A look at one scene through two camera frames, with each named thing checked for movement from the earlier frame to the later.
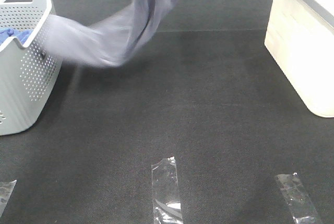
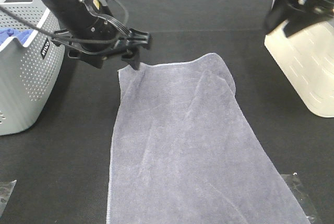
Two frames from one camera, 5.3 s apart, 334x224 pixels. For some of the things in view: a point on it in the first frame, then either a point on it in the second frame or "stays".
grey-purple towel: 113,41 -> 181,152
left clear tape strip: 6,189 stays
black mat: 206,89 stays
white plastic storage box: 300,36 stays
